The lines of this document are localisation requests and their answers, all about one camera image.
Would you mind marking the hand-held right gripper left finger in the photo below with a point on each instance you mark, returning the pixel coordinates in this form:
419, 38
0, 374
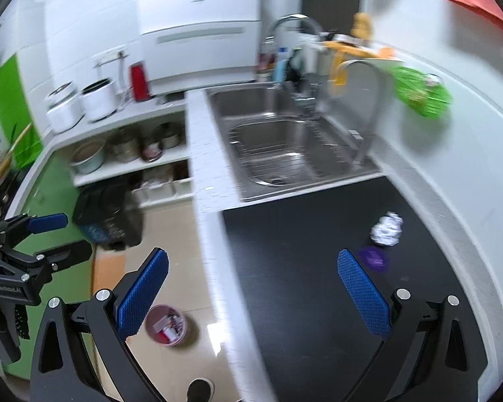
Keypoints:
144, 291

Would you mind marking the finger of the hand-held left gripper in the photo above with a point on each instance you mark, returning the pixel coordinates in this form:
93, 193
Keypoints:
48, 222
69, 255

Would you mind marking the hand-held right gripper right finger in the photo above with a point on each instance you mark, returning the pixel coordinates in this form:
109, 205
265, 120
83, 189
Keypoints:
362, 291

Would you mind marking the small pink trash bin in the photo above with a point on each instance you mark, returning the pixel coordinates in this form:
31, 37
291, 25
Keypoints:
167, 326

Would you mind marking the black trash bag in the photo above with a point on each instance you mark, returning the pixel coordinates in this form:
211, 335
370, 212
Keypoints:
109, 217

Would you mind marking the purple fabric pouch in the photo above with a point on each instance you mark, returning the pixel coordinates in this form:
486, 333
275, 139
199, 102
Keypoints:
375, 258

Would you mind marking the crumpled white paper ball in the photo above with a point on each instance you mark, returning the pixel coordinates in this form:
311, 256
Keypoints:
386, 229

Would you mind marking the teal cooking pot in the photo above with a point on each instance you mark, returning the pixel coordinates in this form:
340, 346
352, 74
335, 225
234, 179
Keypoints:
88, 159

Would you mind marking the white plastic tray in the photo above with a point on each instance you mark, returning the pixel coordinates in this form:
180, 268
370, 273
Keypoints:
163, 190

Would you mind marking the metal cooking pot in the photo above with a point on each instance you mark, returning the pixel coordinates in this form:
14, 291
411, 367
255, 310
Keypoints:
125, 146

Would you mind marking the white rice cooker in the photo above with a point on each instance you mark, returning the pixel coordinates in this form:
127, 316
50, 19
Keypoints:
65, 111

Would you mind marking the person's shoe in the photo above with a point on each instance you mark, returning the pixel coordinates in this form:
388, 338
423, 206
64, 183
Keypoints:
200, 390

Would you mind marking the white cooker with black rim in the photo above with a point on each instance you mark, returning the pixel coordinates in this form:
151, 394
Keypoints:
99, 100

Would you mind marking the white storage shelf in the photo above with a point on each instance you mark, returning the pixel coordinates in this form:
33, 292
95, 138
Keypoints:
167, 111

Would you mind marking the stainless steel sink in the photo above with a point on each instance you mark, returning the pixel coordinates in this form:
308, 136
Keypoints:
285, 146

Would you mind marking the red kettle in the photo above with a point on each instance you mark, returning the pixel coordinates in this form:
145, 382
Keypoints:
139, 81

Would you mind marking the tall chrome gooseneck faucet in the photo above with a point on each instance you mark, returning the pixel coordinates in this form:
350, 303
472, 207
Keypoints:
371, 104

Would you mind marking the green mesh bag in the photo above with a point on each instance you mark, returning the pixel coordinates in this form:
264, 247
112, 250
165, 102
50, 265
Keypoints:
423, 90

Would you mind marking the yellow plastic holder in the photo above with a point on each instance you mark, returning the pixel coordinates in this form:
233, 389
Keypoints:
343, 56

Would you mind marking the white countertop dishwasher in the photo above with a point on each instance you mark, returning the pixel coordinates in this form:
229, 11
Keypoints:
197, 33

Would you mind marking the blue dish soap bottle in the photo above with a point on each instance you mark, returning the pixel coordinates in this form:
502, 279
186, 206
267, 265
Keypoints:
281, 65

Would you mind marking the chrome mixer faucet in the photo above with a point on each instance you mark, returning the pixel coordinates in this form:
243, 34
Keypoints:
291, 29

